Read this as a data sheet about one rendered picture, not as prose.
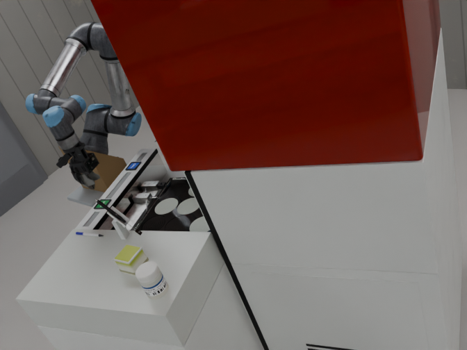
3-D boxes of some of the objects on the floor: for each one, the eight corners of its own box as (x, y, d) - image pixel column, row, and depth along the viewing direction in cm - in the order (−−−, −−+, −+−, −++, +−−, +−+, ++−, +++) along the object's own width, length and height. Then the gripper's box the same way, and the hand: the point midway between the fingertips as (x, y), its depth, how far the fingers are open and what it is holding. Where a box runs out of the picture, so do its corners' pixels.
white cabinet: (315, 285, 266) (274, 159, 223) (259, 475, 198) (183, 347, 154) (210, 278, 296) (155, 165, 252) (128, 441, 227) (34, 326, 184)
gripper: (74, 151, 186) (99, 196, 198) (87, 137, 193) (112, 181, 204) (56, 152, 190) (83, 196, 202) (71, 139, 197) (95, 181, 208)
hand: (90, 186), depth 204 cm, fingers closed
